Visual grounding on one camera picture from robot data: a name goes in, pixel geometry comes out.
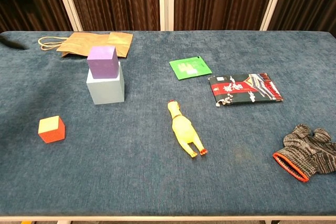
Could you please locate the small orange cube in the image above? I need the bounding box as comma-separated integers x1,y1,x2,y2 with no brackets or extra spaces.
38,115,66,144

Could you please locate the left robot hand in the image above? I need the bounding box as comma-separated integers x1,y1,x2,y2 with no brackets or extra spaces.
0,0,50,51

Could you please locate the large light blue cube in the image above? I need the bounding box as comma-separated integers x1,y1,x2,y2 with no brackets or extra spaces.
86,61,125,105

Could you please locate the grey striped work glove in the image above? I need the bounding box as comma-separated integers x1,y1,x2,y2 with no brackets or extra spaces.
272,123,336,183

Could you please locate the white partition frame post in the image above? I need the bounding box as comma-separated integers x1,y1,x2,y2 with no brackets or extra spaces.
158,0,175,31
51,0,83,32
259,0,289,31

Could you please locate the green foil sachet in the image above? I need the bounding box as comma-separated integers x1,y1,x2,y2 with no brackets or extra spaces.
169,55,213,81

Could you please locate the purple cube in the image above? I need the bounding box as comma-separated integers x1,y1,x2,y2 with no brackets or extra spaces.
87,46,119,80

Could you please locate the brown pleated curtain panel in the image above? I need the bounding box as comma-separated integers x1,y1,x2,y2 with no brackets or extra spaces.
267,0,336,37
0,0,73,32
174,0,275,31
64,0,160,31

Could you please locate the dark patterned packet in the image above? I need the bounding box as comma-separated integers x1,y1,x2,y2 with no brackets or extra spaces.
208,72,284,108

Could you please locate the yellow rubber chicken toy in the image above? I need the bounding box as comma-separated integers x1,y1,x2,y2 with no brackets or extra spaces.
167,100,208,159

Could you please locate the brown paper bag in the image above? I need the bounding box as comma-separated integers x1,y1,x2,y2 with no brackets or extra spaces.
38,31,134,58

